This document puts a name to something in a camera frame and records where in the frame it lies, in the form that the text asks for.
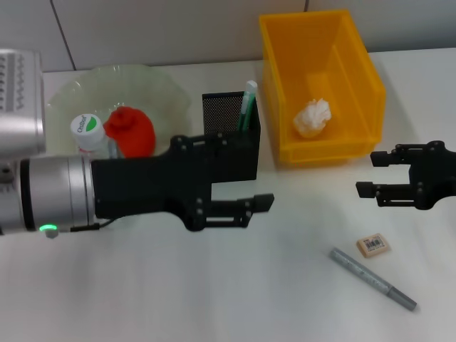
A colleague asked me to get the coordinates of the yellow plastic bin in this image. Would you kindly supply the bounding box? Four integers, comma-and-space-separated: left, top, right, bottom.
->
259, 9, 386, 165

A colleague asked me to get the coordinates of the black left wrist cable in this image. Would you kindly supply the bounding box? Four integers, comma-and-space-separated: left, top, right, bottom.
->
70, 219, 119, 233

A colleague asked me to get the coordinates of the green pen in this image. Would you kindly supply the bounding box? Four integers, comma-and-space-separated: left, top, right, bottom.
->
237, 81, 258, 133

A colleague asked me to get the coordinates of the black mesh pen holder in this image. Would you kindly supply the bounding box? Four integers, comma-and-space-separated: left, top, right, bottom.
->
202, 90, 261, 182

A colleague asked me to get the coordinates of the beige eraser with barcode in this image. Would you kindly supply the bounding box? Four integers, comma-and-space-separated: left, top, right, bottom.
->
356, 233, 392, 258

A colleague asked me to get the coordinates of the orange toy fruit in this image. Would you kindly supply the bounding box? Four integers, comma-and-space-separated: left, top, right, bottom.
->
103, 105, 157, 159

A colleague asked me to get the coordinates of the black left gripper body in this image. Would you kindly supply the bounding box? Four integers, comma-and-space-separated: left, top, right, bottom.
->
91, 134, 214, 232

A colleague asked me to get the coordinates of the green glass fruit plate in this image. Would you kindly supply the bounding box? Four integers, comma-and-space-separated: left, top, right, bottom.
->
44, 63, 193, 160

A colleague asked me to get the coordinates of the grey marker pen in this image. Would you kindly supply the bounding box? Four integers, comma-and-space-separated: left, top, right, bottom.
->
329, 246, 418, 313

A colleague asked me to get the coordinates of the clear bottle with green label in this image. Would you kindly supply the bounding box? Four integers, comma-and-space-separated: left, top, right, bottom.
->
70, 113, 124, 160

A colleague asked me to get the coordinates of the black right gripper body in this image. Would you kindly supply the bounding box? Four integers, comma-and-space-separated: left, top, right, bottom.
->
408, 140, 456, 211

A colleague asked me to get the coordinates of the white paper ball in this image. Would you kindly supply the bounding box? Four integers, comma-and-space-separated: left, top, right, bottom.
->
292, 98, 333, 139

